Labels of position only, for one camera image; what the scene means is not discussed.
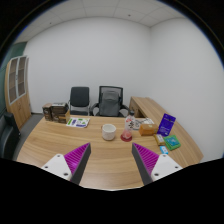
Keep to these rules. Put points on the small blue packet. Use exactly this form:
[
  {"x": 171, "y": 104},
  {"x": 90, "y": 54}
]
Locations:
[{"x": 163, "y": 149}]

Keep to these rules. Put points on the small dark brown box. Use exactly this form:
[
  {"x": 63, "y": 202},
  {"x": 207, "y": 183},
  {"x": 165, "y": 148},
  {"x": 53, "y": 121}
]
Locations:
[{"x": 47, "y": 111}]

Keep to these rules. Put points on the black visitor chair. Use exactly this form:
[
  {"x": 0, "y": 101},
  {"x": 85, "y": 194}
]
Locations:
[{"x": 80, "y": 99}]

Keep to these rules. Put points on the black leather armchair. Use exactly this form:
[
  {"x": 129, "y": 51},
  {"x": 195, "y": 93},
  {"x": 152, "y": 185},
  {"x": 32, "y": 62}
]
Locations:
[{"x": 8, "y": 135}]

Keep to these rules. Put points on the white ceramic mug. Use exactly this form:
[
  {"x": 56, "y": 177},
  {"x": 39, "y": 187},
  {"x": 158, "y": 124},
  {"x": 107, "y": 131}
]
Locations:
[{"x": 108, "y": 132}]

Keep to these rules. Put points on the tan cardboard box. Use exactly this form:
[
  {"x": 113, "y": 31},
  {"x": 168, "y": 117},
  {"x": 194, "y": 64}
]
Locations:
[{"x": 62, "y": 116}]

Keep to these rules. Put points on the wooden glass-door shelf cabinet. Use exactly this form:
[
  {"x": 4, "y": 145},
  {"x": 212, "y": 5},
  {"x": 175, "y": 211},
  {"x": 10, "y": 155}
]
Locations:
[{"x": 16, "y": 90}]

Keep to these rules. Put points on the wooden side desk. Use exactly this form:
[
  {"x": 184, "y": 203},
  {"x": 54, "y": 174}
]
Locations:
[{"x": 150, "y": 107}]

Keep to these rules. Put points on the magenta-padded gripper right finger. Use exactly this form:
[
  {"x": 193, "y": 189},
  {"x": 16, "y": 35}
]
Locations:
[{"x": 146, "y": 159}]

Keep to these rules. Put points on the green packet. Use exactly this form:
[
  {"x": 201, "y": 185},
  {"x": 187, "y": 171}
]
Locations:
[{"x": 172, "y": 142}]

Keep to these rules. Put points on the purple standing sign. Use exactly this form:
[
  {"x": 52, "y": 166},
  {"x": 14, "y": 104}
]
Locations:
[{"x": 166, "y": 124}]

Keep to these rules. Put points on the flat round red coaster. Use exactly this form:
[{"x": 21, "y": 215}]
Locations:
[{"x": 126, "y": 139}]

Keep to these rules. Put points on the white printed leaflet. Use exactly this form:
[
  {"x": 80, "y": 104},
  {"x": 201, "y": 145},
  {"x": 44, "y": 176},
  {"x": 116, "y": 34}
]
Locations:
[{"x": 77, "y": 122}]

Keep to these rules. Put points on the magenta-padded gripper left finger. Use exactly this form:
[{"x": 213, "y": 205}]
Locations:
[{"x": 77, "y": 159}]

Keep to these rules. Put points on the grey mesh office chair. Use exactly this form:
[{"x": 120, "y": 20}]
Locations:
[{"x": 110, "y": 101}]

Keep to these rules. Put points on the yellow-brown snack packet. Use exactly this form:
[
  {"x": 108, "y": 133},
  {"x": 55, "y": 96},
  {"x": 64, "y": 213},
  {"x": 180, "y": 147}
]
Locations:
[{"x": 159, "y": 139}]

